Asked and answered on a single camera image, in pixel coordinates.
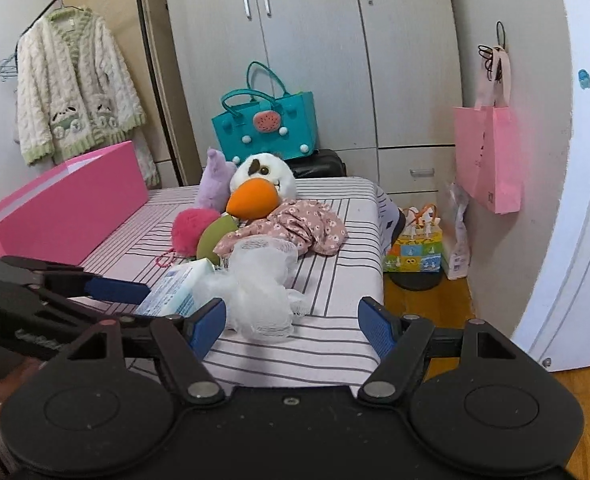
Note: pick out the black suitcase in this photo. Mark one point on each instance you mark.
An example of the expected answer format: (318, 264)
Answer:
(320, 165)

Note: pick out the purple plush toy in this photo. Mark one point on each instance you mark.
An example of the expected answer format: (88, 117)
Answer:
(212, 185)

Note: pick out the white plastic bag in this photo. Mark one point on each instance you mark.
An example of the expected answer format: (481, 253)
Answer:
(460, 245)

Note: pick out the pink floral cloth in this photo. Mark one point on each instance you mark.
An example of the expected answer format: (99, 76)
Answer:
(300, 225)

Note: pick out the light blue tissue pack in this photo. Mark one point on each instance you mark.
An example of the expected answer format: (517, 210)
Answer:
(175, 290)

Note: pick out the person's left hand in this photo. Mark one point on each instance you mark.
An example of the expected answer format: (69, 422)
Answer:
(5, 385)

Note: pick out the grey wardrobe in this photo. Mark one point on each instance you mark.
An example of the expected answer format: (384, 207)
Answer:
(325, 60)

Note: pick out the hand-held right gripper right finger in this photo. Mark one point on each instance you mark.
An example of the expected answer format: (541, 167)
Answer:
(377, 325)

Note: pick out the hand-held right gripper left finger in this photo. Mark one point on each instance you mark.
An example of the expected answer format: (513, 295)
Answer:
(207, 327)

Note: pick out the white panda plush toy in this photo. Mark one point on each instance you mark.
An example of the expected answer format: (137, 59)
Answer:
(267, 167)

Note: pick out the pink fluffy plush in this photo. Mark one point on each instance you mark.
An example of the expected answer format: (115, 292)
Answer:
(192, 230)

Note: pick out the white door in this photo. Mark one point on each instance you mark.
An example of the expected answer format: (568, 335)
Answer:
(580, 185)

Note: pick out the black round stool base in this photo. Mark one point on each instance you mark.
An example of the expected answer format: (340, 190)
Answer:
(417, 281)

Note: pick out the teal felt tote bag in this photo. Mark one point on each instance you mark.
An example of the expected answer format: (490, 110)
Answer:
(265, 125)

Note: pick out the white and green fleece cardigan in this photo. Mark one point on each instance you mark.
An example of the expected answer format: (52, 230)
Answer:
(70, 90)

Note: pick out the blue door sticker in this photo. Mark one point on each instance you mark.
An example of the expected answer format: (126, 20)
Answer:
(584, 79)

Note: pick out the orange makeup sponge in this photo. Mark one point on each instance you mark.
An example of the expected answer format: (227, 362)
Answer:
(252, 200)

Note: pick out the green makeup sponge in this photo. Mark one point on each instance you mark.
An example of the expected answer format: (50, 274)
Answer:
(212, 240)

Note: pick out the white fleece pants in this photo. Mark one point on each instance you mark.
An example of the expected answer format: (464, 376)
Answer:
(145, 160)

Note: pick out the white mesh bath pouf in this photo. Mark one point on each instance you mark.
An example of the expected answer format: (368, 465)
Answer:
(255, 290)

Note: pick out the pink shopping bag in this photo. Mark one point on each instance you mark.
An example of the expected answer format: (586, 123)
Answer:
(490, 160)

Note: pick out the pink storage box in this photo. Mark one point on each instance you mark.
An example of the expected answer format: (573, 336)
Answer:
(70, 200)

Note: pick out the striped table cover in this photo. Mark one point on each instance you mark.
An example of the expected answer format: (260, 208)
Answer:
(340, 280)

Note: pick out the colourful gift bag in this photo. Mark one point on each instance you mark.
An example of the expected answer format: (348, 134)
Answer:
(417, 252)

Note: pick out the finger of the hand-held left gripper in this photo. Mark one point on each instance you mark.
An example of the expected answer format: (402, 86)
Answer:
(115, 290)
(35, 337)

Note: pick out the black clothes rack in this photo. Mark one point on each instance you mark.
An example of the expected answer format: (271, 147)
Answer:
(157, 105)

